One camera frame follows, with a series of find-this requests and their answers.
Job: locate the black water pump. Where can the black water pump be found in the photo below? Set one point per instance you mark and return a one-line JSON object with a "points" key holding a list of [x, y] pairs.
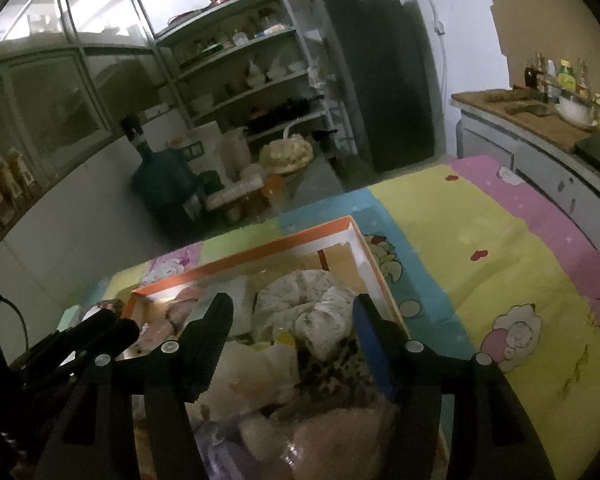
{"points": [[134, 132]]}

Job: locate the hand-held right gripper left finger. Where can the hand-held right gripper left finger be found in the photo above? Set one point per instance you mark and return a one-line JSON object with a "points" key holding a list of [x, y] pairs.
{"points": [[215, 340]]}

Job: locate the white floral cloth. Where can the white floral cloth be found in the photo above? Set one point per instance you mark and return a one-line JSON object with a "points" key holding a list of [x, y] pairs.
{"points": [[300, 300]]}

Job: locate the mint green box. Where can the mint green box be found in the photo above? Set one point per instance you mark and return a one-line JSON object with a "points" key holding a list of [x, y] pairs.
{"points": [[70, 317]]}

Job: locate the cardboard wall sheet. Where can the cardboard wall sheet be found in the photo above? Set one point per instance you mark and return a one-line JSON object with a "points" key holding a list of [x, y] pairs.
{"points": [[535, 25]]}

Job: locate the blue water jug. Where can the blue water jug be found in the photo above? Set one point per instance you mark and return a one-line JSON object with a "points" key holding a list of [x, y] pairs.
{"points": [[165, 185]]}

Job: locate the kitchen counter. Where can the kitchen counter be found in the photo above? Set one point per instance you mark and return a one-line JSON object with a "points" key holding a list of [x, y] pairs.
{"points": [[530, 160]]}

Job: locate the pink soft cloth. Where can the pink soft cloth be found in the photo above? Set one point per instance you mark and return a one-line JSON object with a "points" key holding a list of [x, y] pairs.
{"points": [[330, 435]]}

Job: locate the pink plush toy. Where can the pink plush toy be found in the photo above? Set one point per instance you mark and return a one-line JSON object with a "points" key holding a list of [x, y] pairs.
{"points": [[180, 310]]}

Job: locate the white ceramic jug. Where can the white ceramic jug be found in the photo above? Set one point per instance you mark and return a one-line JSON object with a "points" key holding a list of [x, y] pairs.
{"points": [[254, 74]]}

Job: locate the metal framed window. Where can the metal framed window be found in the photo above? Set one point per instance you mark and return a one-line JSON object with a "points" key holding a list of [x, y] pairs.
{"points": [[55, 105]]}

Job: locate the white carton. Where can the white carton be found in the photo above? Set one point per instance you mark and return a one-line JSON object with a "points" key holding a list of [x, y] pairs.
{"points": [[205, 152]]}

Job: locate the white ceramic bowl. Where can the white ceramic bowl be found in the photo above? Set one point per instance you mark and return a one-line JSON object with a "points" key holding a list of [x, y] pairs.
{"points": [[277, 68]]}

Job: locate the beige teddy bear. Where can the beige teddy bear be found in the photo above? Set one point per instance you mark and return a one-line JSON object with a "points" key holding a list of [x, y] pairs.
{"points": [[250, 385]]}

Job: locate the white sack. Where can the white sack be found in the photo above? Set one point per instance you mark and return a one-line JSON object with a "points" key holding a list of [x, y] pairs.
{"points": [[235, 152]]}

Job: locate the dark grey refrigerator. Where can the dark grey refrigerator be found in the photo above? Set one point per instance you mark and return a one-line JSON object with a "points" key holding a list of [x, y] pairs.
{"points": [[380, 75]]}

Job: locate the pale yellow bundle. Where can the pale yellow bundle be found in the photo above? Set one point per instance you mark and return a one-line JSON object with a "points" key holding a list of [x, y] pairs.
{"points": [[285, 152]]}

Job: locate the amber liquid bottle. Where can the amber liquid bottle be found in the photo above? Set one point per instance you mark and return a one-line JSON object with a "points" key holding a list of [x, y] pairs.
{"points": [[21, 175], [2, 185]]}

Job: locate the white shelf rack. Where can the white shelf rack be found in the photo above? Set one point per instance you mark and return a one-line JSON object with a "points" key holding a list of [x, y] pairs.
{"points": [[300, 55]]}

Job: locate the wall socket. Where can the wall socket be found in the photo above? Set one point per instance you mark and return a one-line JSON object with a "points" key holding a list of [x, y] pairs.
{"points": [[439, 28]]}

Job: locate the green yellow bottle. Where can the green yellow bottle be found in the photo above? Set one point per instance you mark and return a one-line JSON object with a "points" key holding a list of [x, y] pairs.
{"points": [[566, 77]]}

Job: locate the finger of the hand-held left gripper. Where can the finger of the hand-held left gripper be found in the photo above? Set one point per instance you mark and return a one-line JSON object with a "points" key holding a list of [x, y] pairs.
{"points": [[122, 335], [97, 322]]}

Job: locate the dark sauce bottle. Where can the dark sauce bottle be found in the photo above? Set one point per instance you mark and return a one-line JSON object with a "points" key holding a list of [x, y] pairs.
{"points": [[530, 75]]}

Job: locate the clear plastic bag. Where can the clear plastic bag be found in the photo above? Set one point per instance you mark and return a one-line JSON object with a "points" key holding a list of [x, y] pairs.
{"points": [[340, 440]]}

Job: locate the cartoon printed mat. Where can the cartoon printed mat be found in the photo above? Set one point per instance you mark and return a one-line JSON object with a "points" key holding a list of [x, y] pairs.
{"points": [[480, 240]]}

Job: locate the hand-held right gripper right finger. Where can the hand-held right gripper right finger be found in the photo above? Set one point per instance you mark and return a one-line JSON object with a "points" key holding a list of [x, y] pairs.
{"points": [[375, 350]]}

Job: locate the cardboard box with orange rim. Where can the cardboard box with orange rim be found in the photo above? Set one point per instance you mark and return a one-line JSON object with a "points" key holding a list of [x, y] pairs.
{"points": [[280, 247]]}

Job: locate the white printed packet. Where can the white printed packet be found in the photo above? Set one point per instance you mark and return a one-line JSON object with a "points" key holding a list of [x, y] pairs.
{"points": [[105, 307]]}

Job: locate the flat red pan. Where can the flat red pan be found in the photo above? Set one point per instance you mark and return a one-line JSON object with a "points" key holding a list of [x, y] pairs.
{"points": [[186, 16]]}

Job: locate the leopard print cloth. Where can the leopard print cloth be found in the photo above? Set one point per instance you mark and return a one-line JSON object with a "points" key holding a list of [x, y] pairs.
{"points": [[330, 375]]}

